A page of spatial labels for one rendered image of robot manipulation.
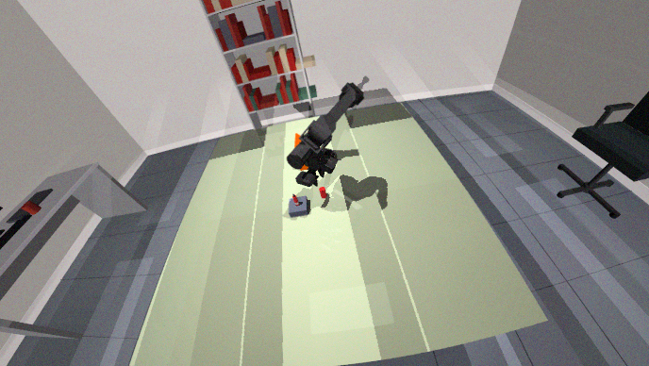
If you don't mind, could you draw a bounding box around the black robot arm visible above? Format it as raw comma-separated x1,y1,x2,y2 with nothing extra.
286,82,364,174

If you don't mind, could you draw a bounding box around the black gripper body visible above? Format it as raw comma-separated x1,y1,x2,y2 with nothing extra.
295,148,333,187

